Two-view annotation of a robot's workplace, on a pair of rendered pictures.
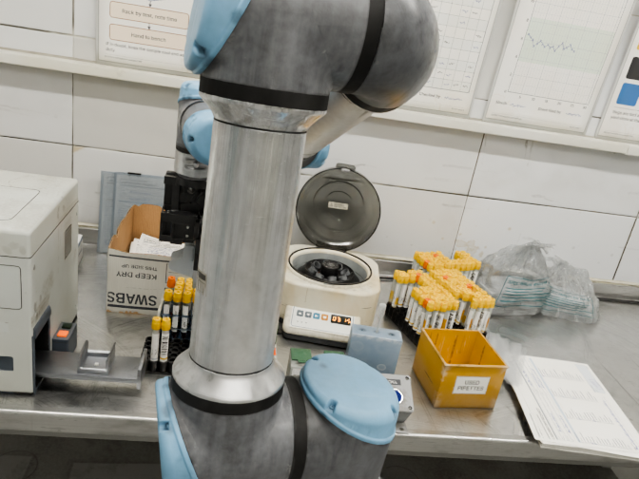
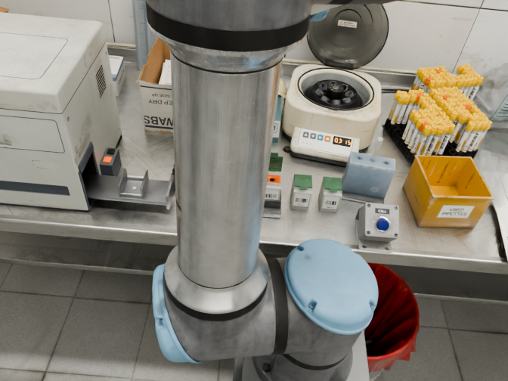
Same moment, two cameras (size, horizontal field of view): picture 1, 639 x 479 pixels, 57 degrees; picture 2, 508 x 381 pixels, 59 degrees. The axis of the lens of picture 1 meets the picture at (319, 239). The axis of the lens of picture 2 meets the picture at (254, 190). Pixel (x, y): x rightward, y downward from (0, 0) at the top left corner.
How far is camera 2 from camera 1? 23 cm
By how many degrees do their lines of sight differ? 24
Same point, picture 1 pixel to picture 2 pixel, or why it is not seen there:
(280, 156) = (248, 99)
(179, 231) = not seen: hidden behind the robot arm
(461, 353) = (450, 175)
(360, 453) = (337, 339)
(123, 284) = (155, 109)
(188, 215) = not seen: hidden behind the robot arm
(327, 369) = (311, 261)
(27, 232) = (54, 92)
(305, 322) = (310, 144)
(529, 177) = not seen: outside the picture
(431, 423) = (413, 243)
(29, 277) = (65, 128)
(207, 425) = (195, 325)
